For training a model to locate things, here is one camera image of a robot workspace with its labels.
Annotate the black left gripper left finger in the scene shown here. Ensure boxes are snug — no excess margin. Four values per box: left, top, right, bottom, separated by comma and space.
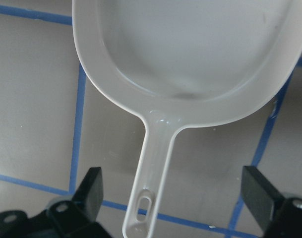
0, 167, 109, 238

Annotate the beige plastic dustpan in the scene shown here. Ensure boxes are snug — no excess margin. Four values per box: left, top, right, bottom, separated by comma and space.
72, 0, 302, 238

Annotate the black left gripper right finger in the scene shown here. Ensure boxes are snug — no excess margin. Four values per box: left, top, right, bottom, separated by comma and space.
241, 166, 302, 238

